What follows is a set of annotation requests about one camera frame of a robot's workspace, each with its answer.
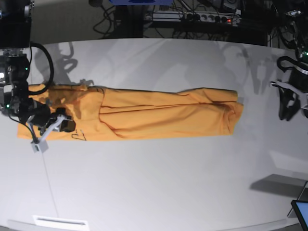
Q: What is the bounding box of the white power strip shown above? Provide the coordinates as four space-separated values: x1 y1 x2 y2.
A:
144 11 242 26

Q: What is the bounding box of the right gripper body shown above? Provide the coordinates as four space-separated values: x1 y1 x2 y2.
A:
25 103 66 131

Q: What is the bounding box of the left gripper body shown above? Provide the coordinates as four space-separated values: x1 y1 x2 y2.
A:
288 69 308 92

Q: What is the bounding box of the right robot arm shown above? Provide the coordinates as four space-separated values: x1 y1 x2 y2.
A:
0 0 76 135

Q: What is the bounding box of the tablet on stand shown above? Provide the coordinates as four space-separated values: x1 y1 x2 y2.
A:
287 181 308 231

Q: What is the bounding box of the orange T-shirt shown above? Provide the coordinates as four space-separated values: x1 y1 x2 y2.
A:
17 83 245 142

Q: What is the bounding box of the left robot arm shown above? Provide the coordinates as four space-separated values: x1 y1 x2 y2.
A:
270 0 308 121

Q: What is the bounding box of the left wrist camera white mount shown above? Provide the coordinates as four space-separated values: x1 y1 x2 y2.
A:
270 81 308 110

